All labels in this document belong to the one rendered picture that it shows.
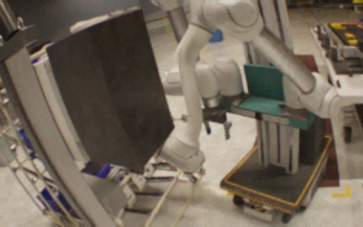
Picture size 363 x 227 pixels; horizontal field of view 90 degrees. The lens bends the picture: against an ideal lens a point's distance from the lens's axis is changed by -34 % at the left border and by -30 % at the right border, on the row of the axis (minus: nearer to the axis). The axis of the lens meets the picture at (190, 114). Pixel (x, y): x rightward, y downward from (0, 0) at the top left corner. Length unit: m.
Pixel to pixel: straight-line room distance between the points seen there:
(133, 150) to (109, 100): 0.11
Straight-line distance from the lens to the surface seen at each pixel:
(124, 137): 0.46
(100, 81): 0.43
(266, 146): 1.85
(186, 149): 0.94
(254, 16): 0.75
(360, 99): 1.90
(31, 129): 0.80
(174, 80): 1.27
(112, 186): 0.77
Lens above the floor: 1.63
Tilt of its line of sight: 26 degrees down
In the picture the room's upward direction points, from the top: 15 degrees counter-clockwise
